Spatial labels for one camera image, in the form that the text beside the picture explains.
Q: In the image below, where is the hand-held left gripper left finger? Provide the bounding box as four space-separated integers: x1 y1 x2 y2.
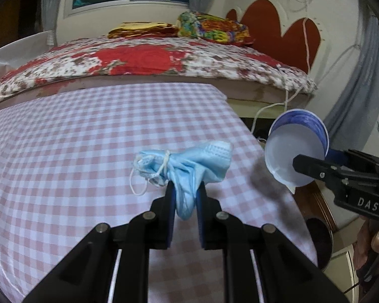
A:
20 181 179 303

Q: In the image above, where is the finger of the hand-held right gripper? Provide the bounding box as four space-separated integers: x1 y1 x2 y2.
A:
292 153 346 185
327 148 379 172

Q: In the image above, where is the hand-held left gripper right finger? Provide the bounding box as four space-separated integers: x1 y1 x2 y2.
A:
196 183 351 303

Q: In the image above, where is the blue face mask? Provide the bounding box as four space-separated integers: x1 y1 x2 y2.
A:
131 141 233 221

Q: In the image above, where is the black trash bin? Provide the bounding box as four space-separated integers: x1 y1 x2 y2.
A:
306 217 335 272

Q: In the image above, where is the cream cabinet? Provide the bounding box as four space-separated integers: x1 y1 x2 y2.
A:
322 243 364 303

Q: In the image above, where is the pink checkered tablecloth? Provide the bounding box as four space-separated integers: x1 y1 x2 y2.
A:
0 84 319 303

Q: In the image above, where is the red heart headboard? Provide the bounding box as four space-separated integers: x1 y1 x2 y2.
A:
224 0 332 83

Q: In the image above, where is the mauve mattress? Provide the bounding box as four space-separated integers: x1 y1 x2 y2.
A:
0 77 307 114

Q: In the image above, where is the colourful patterned pillow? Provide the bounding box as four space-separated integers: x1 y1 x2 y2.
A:
176 11 255 46

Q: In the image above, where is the folded yellow red blanket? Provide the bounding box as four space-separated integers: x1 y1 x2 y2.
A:
107 21 180 40

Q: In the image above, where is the white cloth cover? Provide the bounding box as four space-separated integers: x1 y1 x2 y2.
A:
0 30 56 79

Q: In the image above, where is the brown wooden door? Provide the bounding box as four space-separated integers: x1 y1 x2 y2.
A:
0 0 45 57

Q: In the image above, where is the white charger cable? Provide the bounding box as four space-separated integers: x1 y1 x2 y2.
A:
251 65 307 133

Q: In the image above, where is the thick white cable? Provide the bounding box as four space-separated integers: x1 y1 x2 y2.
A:
286 0 318 74

